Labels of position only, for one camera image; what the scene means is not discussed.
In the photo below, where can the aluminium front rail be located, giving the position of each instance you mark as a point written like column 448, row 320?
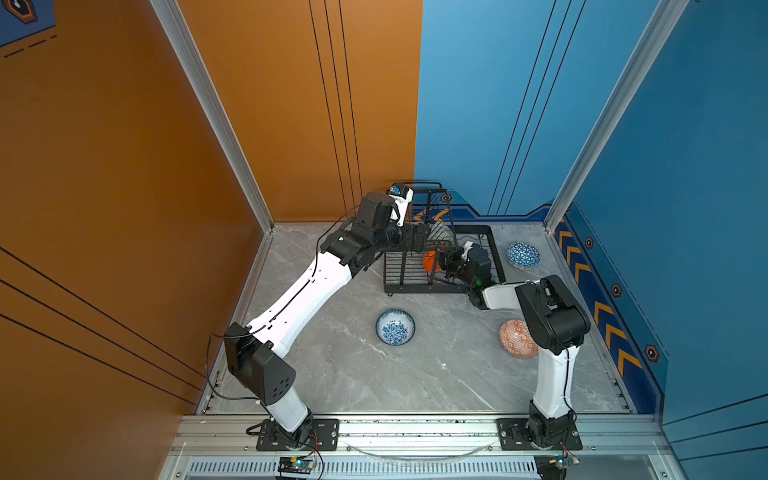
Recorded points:
column 428, row 435

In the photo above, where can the orange bowl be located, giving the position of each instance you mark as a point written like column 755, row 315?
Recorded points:
column 431, row 262

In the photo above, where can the right green circuit board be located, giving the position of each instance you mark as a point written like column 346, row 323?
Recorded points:
column 555, row 467

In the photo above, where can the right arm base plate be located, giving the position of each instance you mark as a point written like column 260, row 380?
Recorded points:
column 514, row 435

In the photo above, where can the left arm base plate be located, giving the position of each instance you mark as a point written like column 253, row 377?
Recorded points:
column 321, row 434

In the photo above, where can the green circuit board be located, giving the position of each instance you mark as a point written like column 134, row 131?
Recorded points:
column 555, row 467
column 296, row 467

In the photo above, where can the black wire dish rack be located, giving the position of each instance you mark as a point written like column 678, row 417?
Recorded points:
column 446, row 249

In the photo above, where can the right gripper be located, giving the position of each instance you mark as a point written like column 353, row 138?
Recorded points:
column 447, row 259

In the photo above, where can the green patterned bowl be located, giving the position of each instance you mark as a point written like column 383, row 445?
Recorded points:
column 441, row 232

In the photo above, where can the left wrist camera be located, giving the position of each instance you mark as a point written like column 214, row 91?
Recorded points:
column 402, row 196

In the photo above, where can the red patterned bowl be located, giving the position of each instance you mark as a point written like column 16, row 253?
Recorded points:
column 515, row 338

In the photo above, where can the blue floral bowl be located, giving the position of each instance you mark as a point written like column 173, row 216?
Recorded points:
column 395, row 327

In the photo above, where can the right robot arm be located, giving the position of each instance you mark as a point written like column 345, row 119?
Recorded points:
column 557, row 325

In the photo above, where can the blue triangle pattern bowl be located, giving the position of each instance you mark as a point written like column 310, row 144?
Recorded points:
column 523, row 255

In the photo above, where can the left green circuit board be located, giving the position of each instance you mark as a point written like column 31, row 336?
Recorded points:
column 296, row 467

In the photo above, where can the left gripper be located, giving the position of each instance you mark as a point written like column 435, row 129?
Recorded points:
column 417, row 237

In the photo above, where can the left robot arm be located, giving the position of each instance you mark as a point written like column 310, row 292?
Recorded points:
column 255, row 352

